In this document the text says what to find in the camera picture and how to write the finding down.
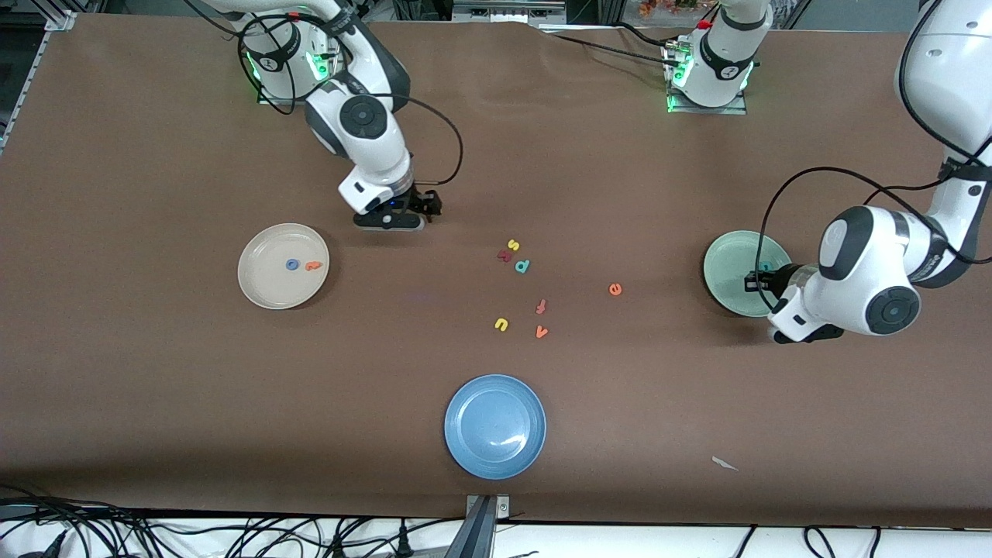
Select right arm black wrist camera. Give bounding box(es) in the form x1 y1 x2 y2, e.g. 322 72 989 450
353 211 426 233

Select black mount beam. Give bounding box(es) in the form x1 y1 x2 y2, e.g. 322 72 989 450
443 496 498 558

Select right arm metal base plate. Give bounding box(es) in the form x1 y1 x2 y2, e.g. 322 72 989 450
258 33 343 105

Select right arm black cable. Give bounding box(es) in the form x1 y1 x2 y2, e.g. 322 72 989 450
236 12 464 187

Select blue plate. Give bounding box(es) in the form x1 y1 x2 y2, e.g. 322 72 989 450
444 374 547 481

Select aluminium frame profile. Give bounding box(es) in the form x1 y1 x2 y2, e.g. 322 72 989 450
31 0 105 32

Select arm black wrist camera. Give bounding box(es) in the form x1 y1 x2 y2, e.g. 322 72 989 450
353 211 426 233
775 322 846 345

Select grey power strip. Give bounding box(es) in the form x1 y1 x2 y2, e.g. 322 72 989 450
453 0 567 24

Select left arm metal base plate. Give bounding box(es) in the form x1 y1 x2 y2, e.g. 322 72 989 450
666 39 749 115

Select beige brown plate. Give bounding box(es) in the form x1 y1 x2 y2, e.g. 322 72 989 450
237 223 331 311

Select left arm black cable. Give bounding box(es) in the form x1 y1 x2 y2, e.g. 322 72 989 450
758 0 992 274

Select green plate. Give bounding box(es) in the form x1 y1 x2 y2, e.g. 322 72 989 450
703 230 793 318

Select silver metal bracket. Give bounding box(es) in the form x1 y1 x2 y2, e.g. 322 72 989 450
463 494 512 558

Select brown table cover sheet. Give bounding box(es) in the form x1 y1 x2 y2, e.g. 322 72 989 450
0 12 992 529

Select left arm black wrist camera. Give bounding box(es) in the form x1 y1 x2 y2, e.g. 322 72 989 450
775 322 846 345

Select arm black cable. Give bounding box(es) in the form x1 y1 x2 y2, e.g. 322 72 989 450
758 0 992 274
236 12 464 187

